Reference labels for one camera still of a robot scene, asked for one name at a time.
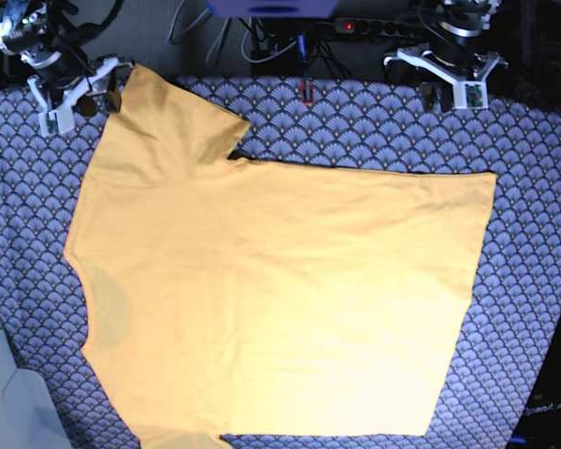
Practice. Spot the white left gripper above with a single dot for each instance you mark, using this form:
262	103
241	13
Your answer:
469	90

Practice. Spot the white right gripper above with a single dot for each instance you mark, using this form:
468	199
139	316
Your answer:
57	106

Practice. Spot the yellow T-shirt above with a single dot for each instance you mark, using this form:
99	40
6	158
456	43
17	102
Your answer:
228	296

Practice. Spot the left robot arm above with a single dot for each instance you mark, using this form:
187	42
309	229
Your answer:
454	29

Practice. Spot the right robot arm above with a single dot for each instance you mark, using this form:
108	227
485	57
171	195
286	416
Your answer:
42	48

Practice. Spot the red clamp on table edge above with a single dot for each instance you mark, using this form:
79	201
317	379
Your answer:
306	92

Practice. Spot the blue box overhead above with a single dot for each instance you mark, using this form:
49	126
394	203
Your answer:
273	8

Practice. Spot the blue fan-pattern tablecloth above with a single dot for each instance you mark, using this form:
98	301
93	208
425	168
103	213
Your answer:
516	301

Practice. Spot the grey white furniture corner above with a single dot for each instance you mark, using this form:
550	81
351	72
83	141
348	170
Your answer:
28	418

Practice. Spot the black OpenArm box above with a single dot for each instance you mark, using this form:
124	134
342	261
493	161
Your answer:
540	423

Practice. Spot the black power strip red switch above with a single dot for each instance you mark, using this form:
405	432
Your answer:
376	29

